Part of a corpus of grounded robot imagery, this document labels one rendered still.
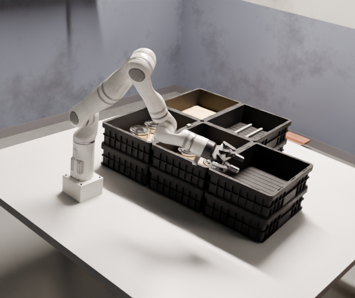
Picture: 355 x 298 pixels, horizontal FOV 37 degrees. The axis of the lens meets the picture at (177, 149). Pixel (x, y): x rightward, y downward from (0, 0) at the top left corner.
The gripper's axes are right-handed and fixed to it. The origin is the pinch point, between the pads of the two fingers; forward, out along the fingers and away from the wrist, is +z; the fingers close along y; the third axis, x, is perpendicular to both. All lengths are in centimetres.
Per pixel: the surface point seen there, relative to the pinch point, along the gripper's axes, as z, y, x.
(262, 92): -2, 250, 176
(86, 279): -45, -19, 117
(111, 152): -54, 9, 41
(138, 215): -27.4, -19.6, 33.7
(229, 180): 0.0, -1.9, 8.5
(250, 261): 20.2, -25.3, 18.6
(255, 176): 10.0, 20.0, 25.2
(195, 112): -32, 71, 57
